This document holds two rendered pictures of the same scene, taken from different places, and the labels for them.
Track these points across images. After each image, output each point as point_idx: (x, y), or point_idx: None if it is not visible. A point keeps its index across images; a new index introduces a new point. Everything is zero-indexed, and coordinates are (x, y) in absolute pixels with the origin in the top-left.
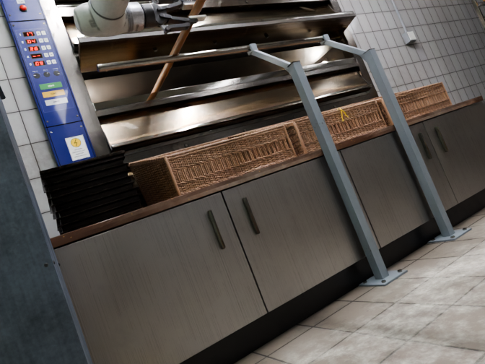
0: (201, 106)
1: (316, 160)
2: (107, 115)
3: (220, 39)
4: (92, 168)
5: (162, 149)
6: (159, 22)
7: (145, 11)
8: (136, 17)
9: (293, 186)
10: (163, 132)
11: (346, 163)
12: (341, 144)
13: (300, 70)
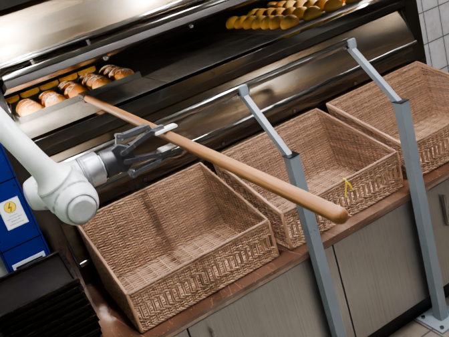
0: None
1: (301, 265)
2: None
3: (199, 20)
4: (45, 304)
5: (115, 190)
6: (124, 170)
7: (108, 170)
8: (97, 182)
9: (268, 302)
10: (117, 174)
11: (337, 259)
12: (335, 239)
13: (298, 167)
